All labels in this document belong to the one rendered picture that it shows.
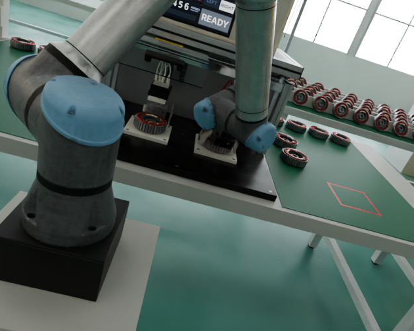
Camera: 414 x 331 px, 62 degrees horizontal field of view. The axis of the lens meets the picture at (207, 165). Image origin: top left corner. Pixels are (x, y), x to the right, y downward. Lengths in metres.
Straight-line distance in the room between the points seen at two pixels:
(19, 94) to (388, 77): 8.25
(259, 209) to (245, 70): 0.47
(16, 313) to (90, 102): 0.33
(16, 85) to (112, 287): 0.38
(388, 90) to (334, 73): 1.30
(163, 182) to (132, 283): 0.40
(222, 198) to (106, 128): 0.58
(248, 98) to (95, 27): 0.33
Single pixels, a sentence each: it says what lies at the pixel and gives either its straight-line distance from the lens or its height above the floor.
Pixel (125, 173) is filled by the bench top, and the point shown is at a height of 0.73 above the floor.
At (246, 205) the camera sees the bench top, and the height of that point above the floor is 0.73.
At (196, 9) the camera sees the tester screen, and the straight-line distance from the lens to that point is 1.26.
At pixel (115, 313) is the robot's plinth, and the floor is 0.75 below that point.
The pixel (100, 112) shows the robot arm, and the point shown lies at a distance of 0.50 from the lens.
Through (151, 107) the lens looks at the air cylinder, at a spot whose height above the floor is 0.81.
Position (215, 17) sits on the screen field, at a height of 1.18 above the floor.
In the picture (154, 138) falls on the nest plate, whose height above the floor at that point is 0.78.
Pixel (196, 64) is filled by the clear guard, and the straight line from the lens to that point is 1.03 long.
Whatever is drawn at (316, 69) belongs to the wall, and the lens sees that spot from 7.99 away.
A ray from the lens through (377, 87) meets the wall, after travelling 8.56.
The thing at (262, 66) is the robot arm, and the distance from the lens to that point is 0.72.
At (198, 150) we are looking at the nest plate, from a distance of 1.16.
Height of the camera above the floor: 1.24
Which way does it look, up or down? 25 degrees down
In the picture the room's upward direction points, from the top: 19 degrees clockwise
